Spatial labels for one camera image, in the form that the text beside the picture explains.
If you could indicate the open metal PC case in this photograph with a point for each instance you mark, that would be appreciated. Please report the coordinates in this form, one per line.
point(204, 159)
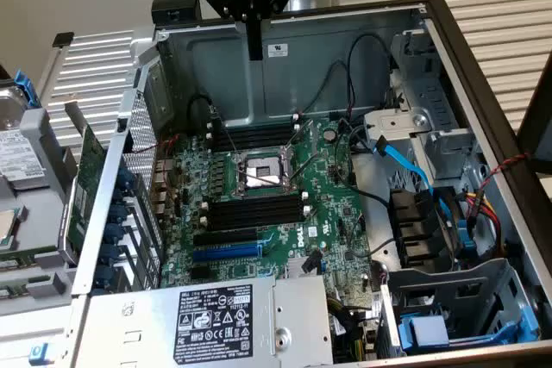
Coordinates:
point(310, 40)

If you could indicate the silver coin cell battery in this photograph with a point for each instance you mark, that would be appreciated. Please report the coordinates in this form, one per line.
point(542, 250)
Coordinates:
point(330, 135)

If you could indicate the blue disk bay tray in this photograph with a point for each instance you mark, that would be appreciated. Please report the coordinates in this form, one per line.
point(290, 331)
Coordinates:
point(429, 331)

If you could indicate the blue expansion slot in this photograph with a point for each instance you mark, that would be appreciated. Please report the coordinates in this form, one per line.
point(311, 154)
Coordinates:
point(224, 252)

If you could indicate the metal locking lever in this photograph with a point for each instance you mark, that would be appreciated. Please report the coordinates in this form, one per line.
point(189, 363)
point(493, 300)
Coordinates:
point(304, 168)

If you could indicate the black rectangular box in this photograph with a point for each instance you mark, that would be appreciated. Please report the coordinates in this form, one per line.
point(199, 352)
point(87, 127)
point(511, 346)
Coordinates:
point(170, 8)

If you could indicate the green graphics card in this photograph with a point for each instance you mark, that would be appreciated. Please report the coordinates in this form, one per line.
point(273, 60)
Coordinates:
point(88, 178)

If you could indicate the silver CPU chip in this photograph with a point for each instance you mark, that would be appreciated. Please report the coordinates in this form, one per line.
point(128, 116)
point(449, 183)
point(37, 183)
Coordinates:
point(8, 230)

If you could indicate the silver hard disk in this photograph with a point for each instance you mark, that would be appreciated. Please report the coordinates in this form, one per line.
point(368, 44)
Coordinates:
point(17, 157)

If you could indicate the short black expansion slot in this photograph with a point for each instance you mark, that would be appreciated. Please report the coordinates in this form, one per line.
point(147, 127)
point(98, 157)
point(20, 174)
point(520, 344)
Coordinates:
point(200, 273)

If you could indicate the black table end cap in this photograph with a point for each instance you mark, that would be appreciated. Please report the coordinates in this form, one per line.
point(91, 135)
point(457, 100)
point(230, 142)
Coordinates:
point(63, 39)

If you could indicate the blue disk carrier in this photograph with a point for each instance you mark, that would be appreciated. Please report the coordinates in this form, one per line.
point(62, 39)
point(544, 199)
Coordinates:
point(26, 88)

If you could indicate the metal CPU socket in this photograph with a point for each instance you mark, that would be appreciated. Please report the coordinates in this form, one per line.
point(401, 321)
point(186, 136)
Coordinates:
point(263, 174)

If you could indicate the metal drive cage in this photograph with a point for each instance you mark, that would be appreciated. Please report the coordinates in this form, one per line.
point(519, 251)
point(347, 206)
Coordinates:
point(435, 101)

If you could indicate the small blue button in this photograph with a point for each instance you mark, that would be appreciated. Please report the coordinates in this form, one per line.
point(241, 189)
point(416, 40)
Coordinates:
point(39, 353)

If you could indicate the silver chipset heatsink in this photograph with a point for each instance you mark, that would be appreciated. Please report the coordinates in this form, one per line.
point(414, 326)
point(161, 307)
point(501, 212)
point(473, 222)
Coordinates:
point(295, 269)

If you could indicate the grey plastic parts rack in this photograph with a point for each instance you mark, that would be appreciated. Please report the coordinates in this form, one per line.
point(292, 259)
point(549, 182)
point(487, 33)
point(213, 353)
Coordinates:
point(43, 221)

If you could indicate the silver power supply unit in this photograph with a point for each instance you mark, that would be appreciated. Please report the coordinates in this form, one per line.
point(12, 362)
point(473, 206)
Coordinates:
point(129, 320)

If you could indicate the grey metal disk bay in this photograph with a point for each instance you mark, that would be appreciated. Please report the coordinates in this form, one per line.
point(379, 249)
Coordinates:
point(483, 295)

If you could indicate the blue card slot clip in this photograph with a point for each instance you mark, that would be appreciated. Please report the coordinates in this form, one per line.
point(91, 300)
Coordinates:
point(117, 213)
point(125, 178)
point(111, 253)
point(114, 232)
point(104, 277)

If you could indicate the green Dell motherboard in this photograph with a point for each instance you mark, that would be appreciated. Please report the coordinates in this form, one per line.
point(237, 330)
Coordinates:
point(332, 213)

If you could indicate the long black expansion slot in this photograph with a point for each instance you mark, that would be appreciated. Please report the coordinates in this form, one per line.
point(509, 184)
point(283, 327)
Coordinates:
point(224, 238)

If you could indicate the black plastic shroud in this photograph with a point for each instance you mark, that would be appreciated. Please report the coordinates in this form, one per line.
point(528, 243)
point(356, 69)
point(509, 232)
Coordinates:
point(416, 226)

